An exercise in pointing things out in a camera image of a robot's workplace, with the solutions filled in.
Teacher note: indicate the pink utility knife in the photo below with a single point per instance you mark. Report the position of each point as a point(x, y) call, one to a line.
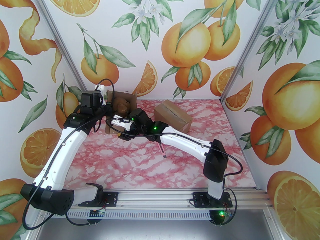
point(162, 150)

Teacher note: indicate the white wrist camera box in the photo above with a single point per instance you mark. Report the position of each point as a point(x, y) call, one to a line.
point(99, 87)
point(122, 124)

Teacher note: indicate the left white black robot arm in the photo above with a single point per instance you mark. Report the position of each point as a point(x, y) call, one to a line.
point(57, 156)

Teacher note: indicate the right aluminium frame post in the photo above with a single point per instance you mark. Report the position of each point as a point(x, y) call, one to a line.
point(250, 46)

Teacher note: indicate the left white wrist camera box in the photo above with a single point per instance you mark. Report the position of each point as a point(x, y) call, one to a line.
point(99, 87)

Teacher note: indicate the perforated white metal strip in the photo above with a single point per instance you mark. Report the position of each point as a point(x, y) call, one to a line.
point(150, 214)

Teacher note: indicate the aluminium frame post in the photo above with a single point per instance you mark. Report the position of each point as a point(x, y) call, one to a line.
point(250, 46)
point(62, 46)

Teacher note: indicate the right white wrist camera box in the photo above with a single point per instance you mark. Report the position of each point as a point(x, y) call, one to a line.
point(122, 124)

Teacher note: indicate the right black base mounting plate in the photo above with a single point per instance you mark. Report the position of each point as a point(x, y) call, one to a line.
point(200, 200)

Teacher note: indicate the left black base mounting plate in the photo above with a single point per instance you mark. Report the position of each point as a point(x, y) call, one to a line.
point(110, 199)

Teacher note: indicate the small circuit board green LED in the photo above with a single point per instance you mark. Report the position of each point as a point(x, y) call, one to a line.
point(225, 214)

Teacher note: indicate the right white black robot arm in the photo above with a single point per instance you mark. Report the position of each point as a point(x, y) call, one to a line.
point(190, 141)

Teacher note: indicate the brown teddy bear plush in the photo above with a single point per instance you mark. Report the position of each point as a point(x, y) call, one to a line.
point(121, 106)

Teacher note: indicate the long cardboard express box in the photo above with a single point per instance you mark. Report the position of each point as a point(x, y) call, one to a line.
point(130, 101)

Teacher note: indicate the left aluminium frame post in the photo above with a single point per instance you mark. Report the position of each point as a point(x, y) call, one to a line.
point(62, 46)

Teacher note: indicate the aluminium slotted base rail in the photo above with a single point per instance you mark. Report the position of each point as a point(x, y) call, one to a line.
point(155, 199)

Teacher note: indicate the squat cardboard express box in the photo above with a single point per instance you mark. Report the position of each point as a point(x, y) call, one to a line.
point(175, 114)

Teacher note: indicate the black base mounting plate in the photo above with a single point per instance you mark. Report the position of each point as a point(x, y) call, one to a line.
point(110, 199)
point(200, 200)

